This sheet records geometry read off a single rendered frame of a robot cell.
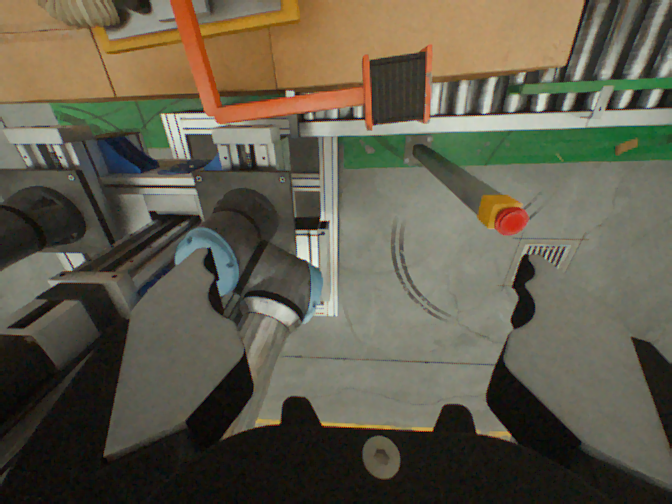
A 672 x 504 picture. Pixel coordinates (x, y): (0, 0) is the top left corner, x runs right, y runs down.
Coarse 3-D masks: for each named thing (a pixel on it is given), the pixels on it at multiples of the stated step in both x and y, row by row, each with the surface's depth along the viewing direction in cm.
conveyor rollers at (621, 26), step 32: (608, 0) 78; (640, 0) 78; (640, 32) 83; (576, 64) 86; (608, 64) 86; (640, 64) 85; (480, 96) 93; (512, 96) 91; (544, 96) 90; (576, 96) 91; (640, 96) 92
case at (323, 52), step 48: (336, 0) 51; (384, 0) 51; (432, 0) 51; (480, 0) 50; (528, 0) 50; (576, 0) 50; (288, 48) 55; (336, 48) 55; (384, 48) 54; (480, 48) 54; (528, 48) 53
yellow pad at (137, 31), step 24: (120, 0) 41; (144, 0) 40; (216, 0) 41; (240, 0) 41; (264, 0) 40; (288, 0) 41; (120, 24) 43; (144, 24) 43; (168, 24) 42; (216, 24) 43; (240, 24) 42; (264, 24) 42; (120, 48) 45; (144, 48) 46
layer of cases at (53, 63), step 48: (0, 0) 86; (0, 48) 92; (48, 48) 92; (96, 48) 91; (240, 48) 89; (0, 96) 100; (48, 96) 99; (96, 96) 98; (144, 96) 102; (192, 96) 123
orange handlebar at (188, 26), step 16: (176, 0) 32; (176, 16) 33; (192, 16) 33; (192, 32) 34; (192, 48) 34; (192, 64) 35; (208, 64) 36; (208, 80) 36; (208, 96) 37; (304, 96) 36; (320, 96) 36; (336, 96) 36; (352, 96) 36; (208, 112) 38; (224, 112) 38; (240, 112) 38; (256, 112) 38; (272, 112) 37; (288, 112) 37; (304, 112) 38
